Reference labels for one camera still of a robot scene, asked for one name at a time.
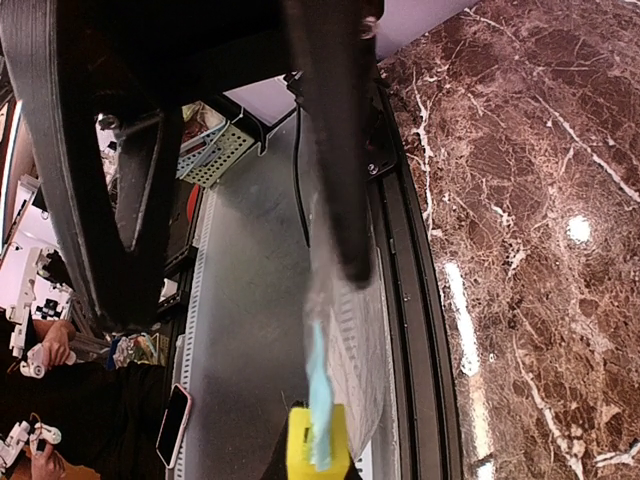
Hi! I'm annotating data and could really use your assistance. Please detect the smartphone pink case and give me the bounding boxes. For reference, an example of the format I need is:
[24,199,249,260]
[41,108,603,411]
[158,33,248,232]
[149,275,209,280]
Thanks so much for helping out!
[156,383,193,469]

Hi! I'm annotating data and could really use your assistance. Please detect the black front table rail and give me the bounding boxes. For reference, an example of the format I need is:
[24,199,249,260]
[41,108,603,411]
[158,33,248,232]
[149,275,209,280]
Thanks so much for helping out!
[368,79,463,479]

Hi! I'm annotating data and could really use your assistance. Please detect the white slotted cable duct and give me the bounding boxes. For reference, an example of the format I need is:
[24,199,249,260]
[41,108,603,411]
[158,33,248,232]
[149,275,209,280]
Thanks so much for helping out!
[173,189,218,413]

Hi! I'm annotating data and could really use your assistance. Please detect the green perforated basket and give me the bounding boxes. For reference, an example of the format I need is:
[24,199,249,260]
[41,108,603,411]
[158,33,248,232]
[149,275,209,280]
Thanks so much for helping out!
[176,121,255,188]

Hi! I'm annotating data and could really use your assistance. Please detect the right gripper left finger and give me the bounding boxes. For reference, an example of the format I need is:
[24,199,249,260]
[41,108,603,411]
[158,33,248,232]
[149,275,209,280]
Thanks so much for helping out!
[1,1,183,333]

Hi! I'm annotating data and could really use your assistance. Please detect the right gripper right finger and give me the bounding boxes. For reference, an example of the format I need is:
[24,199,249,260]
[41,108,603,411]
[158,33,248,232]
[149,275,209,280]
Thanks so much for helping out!
[283,1,384,288]

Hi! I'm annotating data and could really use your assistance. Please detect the operator hand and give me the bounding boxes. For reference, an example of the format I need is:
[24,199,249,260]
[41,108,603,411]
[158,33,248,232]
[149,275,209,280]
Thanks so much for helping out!
[33,320,76,369]

